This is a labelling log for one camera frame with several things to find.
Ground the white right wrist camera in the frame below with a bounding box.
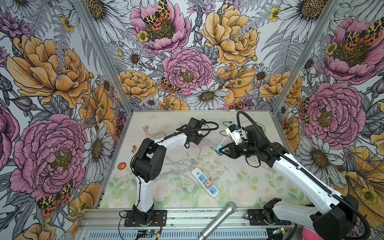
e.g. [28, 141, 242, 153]
[226, 124, 244, 145]

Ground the pink doll with black hat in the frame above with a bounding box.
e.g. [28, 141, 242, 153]
[302, 227, 323, 240]

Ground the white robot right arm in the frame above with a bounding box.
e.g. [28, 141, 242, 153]
[219, 125, 359, 240]

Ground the pink multi-head USB cable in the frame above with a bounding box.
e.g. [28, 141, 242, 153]
[142, 125, 169, 140]

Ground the teal charger with white cable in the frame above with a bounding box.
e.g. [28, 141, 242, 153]
[215, 144, 224, 156]

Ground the green circuit board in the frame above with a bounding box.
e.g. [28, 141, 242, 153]
[136, 229, 159, 238]

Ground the round red sticker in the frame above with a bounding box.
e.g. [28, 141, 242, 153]
[118, 162, 127, 171]

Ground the pink brown USB charger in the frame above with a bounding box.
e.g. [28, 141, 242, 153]
[205, 179, 214, 189]

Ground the white power strip cord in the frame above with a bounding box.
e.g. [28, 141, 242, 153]
[155, 158, 198, 194]

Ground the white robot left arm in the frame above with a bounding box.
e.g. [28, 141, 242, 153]
[131, 118, 211, 214]

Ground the silver microphone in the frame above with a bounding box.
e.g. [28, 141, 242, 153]
[198, 202, 237, 240]

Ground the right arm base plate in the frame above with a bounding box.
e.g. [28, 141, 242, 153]
[243, 209, 291, 226]

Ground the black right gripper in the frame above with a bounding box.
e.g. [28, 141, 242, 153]
[219, 142, 258, 159]

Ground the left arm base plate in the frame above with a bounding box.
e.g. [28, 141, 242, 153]
[124, 210, 168, 227]

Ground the black corrugated cable conduit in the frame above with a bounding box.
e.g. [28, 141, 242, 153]
[236, 110, 371, 240]

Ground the white blue power strip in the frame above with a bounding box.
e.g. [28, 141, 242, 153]
[191, 168, 219, 198]

